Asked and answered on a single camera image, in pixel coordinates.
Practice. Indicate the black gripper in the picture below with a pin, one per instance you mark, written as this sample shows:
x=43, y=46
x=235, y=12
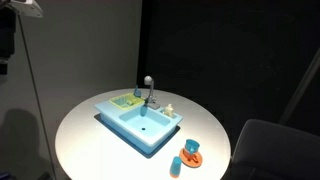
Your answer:
x=7, y=33

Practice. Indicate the tall blue cup orange rim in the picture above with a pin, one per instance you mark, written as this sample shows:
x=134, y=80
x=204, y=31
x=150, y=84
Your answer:
x=175, y=166

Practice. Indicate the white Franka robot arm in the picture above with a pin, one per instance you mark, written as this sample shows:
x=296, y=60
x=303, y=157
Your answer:
x=26, y=8

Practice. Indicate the yellow-green toy dish rack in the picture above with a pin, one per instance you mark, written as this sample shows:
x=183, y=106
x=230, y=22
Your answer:
x=125, y=101

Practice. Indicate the blue toy spatula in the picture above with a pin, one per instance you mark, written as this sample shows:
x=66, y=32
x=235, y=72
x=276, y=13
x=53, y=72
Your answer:
x=136, y=90

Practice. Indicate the grey toy faucet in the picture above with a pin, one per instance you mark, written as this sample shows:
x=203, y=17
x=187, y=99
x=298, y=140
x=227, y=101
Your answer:
x=151, y=91

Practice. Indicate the light blue toy sink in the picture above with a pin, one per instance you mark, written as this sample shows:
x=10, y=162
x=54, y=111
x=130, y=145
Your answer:
x=146, y=125

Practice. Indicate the cream toy soap bottle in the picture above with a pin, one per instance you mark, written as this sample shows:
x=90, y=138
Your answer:
x=169, y=110

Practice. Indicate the blue toy mug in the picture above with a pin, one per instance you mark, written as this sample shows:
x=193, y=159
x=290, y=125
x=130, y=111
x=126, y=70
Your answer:
x=192, y=146

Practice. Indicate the orange toy saucer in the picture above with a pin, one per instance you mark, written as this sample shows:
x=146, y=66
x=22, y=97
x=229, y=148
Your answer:
x=195, y=161

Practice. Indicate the grey chair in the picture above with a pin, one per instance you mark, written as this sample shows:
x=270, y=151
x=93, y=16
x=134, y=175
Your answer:
x=273, y=150

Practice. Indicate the grey diagonal metal pole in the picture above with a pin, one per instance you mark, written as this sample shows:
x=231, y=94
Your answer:
x=300, y=86

